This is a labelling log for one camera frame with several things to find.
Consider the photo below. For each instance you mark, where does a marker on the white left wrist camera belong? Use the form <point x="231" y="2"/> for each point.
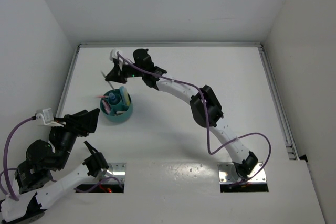
<point x="45" y="117"/>

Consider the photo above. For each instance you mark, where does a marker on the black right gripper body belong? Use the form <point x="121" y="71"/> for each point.
<point x="131" y="70"/>

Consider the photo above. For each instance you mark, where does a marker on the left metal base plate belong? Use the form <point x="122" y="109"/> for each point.
<point x="117" y="170"/>

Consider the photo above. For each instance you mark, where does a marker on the blue glue stick tube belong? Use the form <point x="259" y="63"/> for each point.
<point x="113" y="99"/>

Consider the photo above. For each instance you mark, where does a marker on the metal base plate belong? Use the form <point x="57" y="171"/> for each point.
<point x="117" y="170"/>
<point x="228" y="174"/>

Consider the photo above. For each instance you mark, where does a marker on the teal round organizer container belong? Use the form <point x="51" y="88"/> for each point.
<point x="117" y="105"/>

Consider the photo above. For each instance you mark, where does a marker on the yellow highlighter marker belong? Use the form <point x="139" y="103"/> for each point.
<point x="127" y="100"/>

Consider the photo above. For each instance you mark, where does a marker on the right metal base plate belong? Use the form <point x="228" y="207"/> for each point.
<point x="228" y="174"/>

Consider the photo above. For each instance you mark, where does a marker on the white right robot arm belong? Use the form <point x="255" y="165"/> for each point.
<point x="205" y="106"/>

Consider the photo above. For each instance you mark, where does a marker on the light blue highlighter marker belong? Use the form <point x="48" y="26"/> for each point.
<point x="123" y="91"/>

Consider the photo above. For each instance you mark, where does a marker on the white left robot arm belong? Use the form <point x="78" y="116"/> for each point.
<point x="32" y="190"/>

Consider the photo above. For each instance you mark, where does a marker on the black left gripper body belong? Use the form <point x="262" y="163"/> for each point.
<point x="67" y="135"/>

